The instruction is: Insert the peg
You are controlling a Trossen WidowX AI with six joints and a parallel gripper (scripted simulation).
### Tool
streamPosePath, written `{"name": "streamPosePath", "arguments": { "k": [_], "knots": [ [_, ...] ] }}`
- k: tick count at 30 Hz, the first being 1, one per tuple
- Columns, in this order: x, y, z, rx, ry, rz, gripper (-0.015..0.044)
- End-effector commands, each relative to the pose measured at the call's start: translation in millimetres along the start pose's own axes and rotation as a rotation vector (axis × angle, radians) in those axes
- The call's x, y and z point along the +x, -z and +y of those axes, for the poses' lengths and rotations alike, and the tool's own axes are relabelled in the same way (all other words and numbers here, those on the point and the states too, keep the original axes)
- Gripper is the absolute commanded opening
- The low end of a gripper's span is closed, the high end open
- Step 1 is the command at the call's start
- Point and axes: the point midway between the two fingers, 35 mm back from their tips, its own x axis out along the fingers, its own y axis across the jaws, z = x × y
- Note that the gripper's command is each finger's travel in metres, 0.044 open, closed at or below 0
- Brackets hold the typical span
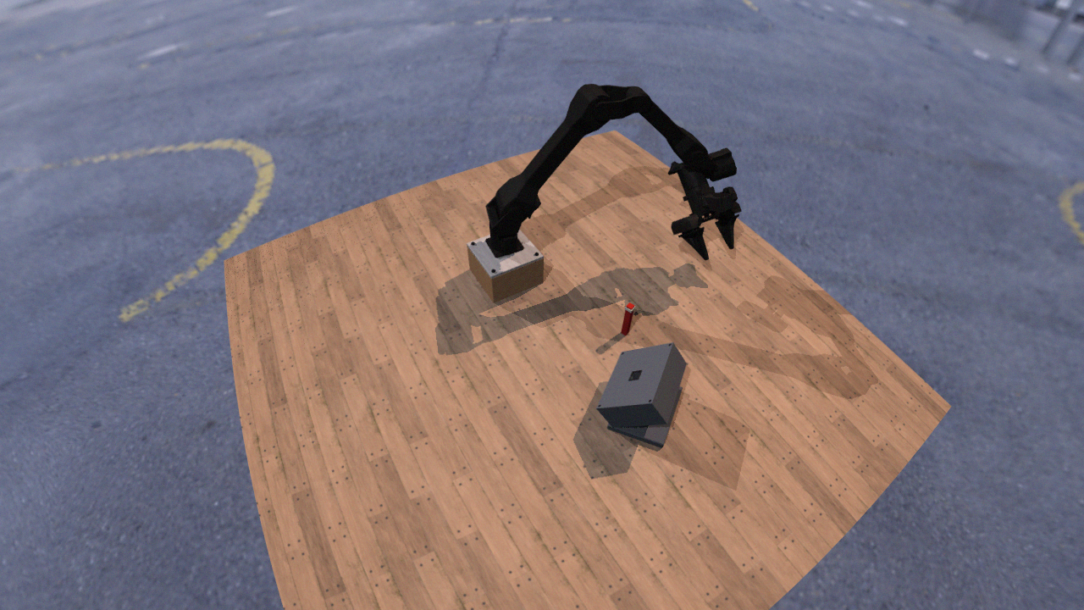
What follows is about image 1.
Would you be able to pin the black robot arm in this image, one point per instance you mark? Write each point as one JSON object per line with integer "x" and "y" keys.
{"x": 590, "y": 109}

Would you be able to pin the grey sloped panel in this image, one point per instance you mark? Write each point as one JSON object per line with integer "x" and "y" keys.
{"x": 642, "y": 394}

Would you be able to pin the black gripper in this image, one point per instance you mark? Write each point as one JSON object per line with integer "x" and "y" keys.
{"x": 690, "y": 226}

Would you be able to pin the dark red square peg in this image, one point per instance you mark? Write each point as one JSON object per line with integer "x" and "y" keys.
{"x": 627, "y": 318}

